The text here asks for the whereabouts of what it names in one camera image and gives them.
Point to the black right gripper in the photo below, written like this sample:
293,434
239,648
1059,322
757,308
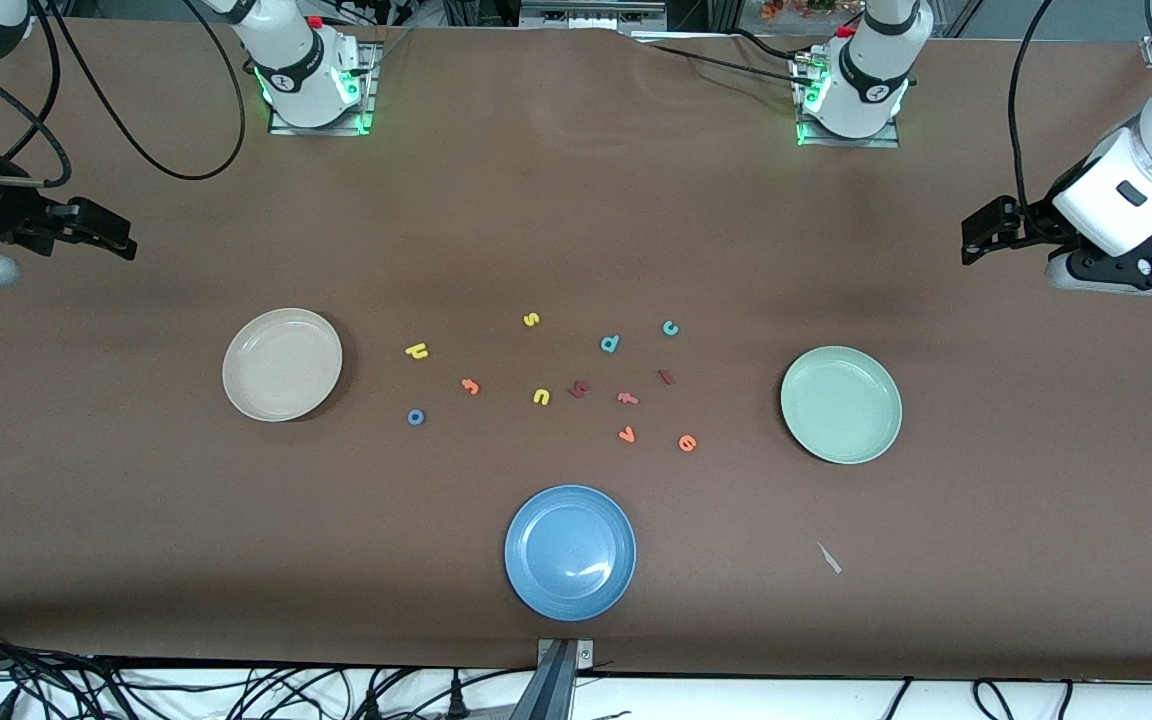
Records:
6,213

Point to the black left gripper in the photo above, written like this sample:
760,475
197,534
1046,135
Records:
1034,222

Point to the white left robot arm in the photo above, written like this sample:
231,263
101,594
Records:
866,90

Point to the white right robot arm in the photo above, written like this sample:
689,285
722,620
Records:
301,75

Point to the beige brown plate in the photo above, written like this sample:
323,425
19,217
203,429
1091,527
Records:
281,365

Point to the light green plate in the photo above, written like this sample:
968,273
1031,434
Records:
841,405

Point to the orange decoration pieces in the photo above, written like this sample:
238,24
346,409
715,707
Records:
796,8

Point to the white tape scrap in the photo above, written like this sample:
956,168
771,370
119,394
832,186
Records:
829,558

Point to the teal letter d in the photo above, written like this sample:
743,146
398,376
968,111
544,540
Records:
609,345

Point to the brown table cover sheet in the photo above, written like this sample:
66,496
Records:
576,200

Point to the red letter k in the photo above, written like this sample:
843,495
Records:
578,390

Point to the grey power strip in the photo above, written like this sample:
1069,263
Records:
591,18

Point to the blue plate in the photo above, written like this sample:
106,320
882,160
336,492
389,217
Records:
569,553

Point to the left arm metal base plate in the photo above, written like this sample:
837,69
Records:
881,142

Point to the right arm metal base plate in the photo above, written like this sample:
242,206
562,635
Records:
286,129

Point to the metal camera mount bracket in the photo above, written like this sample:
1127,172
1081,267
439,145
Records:
556,690

